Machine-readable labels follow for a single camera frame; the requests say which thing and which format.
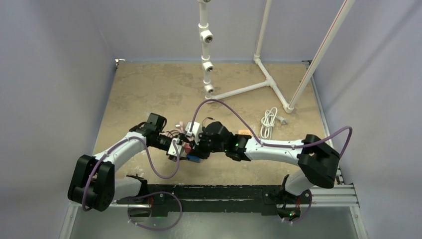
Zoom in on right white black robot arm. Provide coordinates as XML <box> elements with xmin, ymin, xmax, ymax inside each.
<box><xmin>185</xmin><ymin>121</ymin><xmax>340</xmax><ymax>203</ymax></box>

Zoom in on pink square plug adapter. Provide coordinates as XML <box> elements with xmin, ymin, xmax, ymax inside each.
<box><xmin>183</xmin><ymin>143</ymin><xmax>192</xmax><ymax>154</ymax></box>

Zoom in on white PVC pipe frame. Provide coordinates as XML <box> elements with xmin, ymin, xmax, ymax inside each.
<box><xmin>198</xmin><ymin>0</ymin><xmax>354</xmax><ymax>113</ymax></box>

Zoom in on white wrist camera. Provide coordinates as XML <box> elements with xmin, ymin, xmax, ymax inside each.
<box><xmin>167</xmin><ymin>138</ymin><xmax>184</xmax><ymax>156</ymax></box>
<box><xmin>185</xmin><ymin>121</ymin><xmax>203</xmax><ymax>144</ymax></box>

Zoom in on black power adapter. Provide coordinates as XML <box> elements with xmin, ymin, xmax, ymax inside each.
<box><xmin>201</xmin><ymin>117</ymin><xmax>215</xmax><ymax>125</ymax></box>

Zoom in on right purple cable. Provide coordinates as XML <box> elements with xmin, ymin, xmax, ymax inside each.
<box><xmin>188</xmin><ymin>99</ymin><xmax>353</xmax><ymax>225</ymax></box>

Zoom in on white coiled power cable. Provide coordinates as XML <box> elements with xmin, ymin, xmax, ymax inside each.
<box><xmin>259</xmin><ymin>107</ymin><xmax>288</xmax><ymax>140</ymax></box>

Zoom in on blue cube socket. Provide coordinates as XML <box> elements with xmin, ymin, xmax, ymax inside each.
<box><xmin>187</xmin><ymin>155</ymin><xmax>201</xmax><ymax>163</ymax></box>

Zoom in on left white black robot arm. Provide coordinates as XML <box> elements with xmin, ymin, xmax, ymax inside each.
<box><xmin>67</xmin><ymin>113</ymin><xmax>185</xmax><ymax>212</ymax></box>

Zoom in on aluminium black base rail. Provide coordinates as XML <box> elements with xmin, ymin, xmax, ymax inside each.
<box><xmin>86</xmin><ymin>182</ymin><xmax>358</xmax><ymax>221</ymax></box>

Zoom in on tan cube plug adapter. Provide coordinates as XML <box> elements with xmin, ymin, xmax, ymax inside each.
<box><xmin>238</xmin><ymin>129</ymin><xmax>252</xmax><ymax>136</ymax></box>

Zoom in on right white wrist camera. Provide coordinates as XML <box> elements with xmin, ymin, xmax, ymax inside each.
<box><xmin>185</xmin><ymin>121</ymin><xmax>203</xmax><ymax>144</ymax></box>

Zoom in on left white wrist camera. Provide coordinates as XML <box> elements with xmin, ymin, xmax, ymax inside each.
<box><xmin>167</xmin><ymin>138</ymin><xmax>184</xmax><ymax>156</ymax></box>

